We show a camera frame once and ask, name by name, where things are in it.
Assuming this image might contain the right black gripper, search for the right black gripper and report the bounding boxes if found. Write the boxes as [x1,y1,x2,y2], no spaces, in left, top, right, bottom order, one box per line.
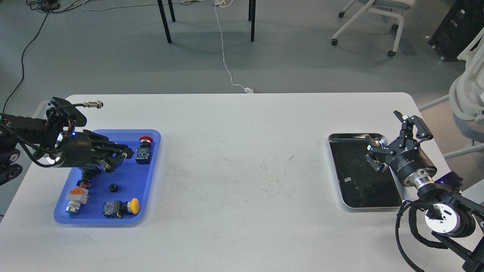
[365,110,437,187]

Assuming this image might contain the white office chair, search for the white office chair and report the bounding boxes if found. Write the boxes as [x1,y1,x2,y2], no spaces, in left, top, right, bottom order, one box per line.
[330,0,415,57]

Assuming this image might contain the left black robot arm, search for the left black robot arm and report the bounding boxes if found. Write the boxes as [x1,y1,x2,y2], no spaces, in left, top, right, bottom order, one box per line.
[0,97,134,188]

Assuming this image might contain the black table leg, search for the black table leg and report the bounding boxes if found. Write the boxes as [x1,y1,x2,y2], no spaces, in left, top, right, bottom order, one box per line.
[248,0,256,42]
[156,0,176,44]

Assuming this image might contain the small red black part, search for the small red black part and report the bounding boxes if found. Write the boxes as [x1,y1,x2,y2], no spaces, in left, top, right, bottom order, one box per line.
[76,169,96,188]

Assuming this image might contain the blue plastic tray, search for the blue plastic tray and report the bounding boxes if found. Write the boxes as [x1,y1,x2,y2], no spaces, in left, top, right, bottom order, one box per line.
[53,129,162,226]

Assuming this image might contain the white charging cable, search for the white charging cable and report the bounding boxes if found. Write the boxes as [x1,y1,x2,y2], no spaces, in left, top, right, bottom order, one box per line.
[181,0,254,94]

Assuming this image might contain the silver metal tray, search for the silver metal tray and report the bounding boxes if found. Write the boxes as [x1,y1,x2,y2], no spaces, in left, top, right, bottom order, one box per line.
[328,133,410,212]

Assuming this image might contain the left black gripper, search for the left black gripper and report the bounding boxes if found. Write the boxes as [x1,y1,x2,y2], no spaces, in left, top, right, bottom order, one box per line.
[57,131,131,173]

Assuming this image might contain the white chair at right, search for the white chair at right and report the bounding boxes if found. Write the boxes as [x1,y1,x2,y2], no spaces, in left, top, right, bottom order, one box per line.
[419,29,484,159]

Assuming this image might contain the yellow push button switch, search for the yellow push button switch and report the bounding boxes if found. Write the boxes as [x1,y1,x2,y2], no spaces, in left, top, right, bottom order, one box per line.
[102,198,140,218]

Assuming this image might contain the black table leg right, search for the black table leg right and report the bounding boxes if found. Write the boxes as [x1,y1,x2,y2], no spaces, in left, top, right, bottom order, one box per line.
[248,0,256,42]

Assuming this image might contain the black floor cable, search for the black floor cable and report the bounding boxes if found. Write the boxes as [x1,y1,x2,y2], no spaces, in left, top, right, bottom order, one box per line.
[0,0,91,114]

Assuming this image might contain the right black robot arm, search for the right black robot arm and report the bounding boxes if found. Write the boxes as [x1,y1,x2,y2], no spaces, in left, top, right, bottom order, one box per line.
[365,111,484,272]

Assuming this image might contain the green button orange switch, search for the green button orange switch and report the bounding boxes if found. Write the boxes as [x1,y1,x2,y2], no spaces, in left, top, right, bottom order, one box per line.
[65,187,89,215]

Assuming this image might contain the black cabinet on casters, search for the black cabinet on casters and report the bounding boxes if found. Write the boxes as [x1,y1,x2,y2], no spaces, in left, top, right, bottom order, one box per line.
[428,0,484,62]

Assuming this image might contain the black table leg left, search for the black table leg left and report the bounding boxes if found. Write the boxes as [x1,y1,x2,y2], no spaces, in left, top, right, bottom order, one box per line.
[156,0,176,44]

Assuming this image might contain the red emergency stop button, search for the red emergency stop button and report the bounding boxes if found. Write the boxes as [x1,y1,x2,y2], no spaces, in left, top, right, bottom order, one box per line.
[135,135,153,165]

